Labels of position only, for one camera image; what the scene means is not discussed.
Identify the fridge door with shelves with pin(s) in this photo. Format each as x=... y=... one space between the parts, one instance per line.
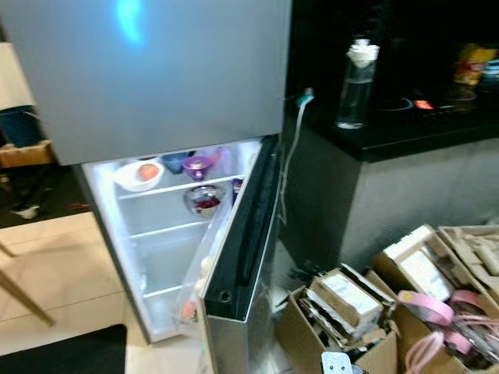
x=242 y=234

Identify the brown cardboard box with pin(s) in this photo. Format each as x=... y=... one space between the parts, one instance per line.
x=31 y=154

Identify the dark blue bucket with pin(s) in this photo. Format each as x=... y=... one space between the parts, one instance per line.
x=15 y=125

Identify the white bowl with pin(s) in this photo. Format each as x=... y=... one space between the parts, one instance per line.
x=127 y=182

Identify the red apple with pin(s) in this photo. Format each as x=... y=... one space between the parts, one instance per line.
x=146 y=171

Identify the blue bowl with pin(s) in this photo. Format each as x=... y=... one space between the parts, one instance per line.
x=174 y=161

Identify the black floor mat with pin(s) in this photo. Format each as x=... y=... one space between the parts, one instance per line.
x=62 y=354

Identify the steel freezer door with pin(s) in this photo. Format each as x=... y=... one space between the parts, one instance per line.
x=148 y=78

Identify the steel bowl of red fruit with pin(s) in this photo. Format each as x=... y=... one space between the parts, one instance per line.
x=204 y=201

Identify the small orange capped bottle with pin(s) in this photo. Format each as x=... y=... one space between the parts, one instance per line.
x=189 y=310

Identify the purple chocolate packet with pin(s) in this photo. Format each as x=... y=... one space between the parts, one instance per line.
x=237 y=191

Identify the cardboard box of books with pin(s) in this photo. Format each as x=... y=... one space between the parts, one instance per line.
x=339 y=304

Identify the grey cabinet black countertop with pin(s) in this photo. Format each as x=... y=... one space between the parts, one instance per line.
x=398 y=195

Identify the black induction cooktop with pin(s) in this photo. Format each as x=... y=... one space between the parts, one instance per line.
x=417 y=104

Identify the cardboard box white contents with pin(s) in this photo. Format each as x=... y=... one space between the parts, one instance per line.
x=421 y=265

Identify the cardboard box of scraps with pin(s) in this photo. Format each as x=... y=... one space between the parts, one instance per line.
x=475 y=253

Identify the yellow snack bag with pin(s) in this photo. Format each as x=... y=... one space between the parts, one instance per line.
x=475 y=62

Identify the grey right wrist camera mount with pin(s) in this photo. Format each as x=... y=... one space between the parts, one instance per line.
x=337 y=364

